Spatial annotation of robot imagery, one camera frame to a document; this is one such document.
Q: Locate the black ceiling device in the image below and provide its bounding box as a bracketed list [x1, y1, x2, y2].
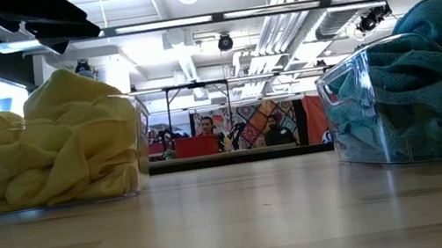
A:
[72, 58, 91, 75]

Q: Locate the water bottle with blue cap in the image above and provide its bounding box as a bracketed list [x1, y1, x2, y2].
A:
[76, 68, 98, 84]

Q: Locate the clear plastic basket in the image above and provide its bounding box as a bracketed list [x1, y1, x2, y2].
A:
[308, 26, 442, 179]
[0, 89, 163, 219]

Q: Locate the black pipe rack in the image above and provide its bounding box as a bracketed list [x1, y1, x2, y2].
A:
[127, 55, 365, 150]

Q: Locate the person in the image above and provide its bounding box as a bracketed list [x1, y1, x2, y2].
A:
[260, 111, 299, 149]
[196, 114, 220, 138]

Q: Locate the red box panel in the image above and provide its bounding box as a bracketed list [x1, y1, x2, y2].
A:
[173, 132, 222, 161]

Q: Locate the colourful patchwork tapestry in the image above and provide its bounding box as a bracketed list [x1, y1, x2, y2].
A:
[190, 95, 301, 161]

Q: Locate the white ceiling conduit bundle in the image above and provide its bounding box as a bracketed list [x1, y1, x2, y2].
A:
[248, 0, 337, 59]

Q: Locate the orange cloth curtain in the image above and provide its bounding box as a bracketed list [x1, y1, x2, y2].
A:
[300, 93, 331, 146]

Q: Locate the round blue white sign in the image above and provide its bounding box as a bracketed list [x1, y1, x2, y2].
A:
[319, 128, 334, 144]

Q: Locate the black dome ceiling camera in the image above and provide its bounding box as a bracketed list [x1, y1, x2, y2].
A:
[215, 32, 236, 53]

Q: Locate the black aluminium table frame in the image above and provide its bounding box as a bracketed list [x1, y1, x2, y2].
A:
[147, 132, 337, 180]

